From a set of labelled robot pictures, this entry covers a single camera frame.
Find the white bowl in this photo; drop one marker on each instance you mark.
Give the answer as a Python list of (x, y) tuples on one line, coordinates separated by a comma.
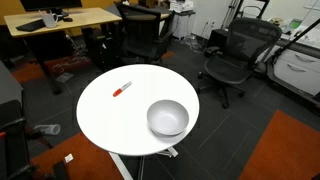
[(167, 117)]

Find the black cabinet at left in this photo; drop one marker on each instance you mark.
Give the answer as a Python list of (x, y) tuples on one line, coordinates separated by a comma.
[(14, 156)]

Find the round white table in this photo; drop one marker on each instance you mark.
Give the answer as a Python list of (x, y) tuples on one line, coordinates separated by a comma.
[(119, 124)]

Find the black office chair at desk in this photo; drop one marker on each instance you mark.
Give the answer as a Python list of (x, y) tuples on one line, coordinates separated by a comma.
[(146, 33)]

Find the white drawer cabinet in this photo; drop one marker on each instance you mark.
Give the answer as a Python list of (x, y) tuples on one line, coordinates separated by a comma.
[(297, 72)]

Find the white mug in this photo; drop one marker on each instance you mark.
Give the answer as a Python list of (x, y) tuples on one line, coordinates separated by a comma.
[(50, 19)]

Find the black computer mouse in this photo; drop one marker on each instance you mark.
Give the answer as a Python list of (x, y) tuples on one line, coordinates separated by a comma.
[(67, 19)]

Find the wooden desk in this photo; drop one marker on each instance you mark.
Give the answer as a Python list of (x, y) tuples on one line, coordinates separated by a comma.
[(80, 17)]

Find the red and white marker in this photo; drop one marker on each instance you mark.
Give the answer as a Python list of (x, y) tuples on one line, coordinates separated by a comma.
[(120, 90)]

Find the clear plastic cup on floor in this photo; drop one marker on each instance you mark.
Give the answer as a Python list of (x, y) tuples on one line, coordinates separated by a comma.
[(52, 129)]

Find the small white tag on floor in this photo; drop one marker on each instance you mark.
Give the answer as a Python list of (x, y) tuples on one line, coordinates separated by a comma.
[(68, 158)]

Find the white printer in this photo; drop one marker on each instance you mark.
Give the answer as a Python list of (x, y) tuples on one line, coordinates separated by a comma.
[(180, 5)]

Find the black monitor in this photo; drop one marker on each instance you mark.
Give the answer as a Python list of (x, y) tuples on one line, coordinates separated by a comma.
[(55, 6)]

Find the black mesh office chair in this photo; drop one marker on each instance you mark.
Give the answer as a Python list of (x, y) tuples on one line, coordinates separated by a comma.
[(247, 38)]

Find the black keyboard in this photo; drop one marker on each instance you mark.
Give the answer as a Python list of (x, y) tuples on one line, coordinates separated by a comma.
[(31, 26)]

